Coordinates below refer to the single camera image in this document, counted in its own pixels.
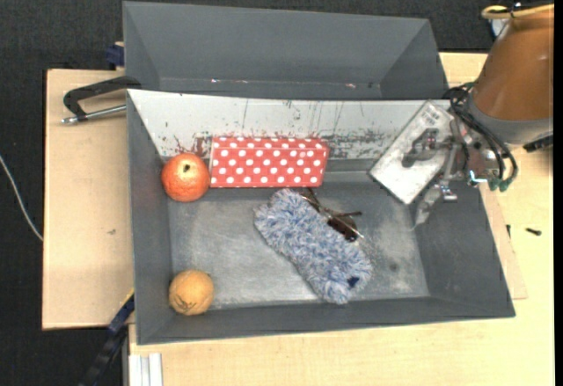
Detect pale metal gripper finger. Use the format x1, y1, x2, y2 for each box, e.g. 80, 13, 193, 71
412, 182, 459, 230
401, 128, 446, 169

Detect white flat packet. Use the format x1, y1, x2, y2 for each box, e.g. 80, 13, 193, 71
368, 99, 455, 206

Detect brown sunglasses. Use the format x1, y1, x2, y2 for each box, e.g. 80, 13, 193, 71
306, 188, 366, 244

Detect blue and white fluffy cloth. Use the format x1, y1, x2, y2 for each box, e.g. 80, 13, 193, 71
252, 187, 375, 306

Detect red white-dotted box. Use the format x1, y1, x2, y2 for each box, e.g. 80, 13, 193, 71
208, 135, 331, 189

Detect grey metal bin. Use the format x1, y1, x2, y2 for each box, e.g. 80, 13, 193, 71
121, 0, 516, 346

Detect orange fruit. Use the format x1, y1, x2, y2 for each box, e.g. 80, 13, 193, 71
160, 151, 212, 204

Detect tan ball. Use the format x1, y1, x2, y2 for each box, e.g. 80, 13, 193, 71
168, 268, 216, 317

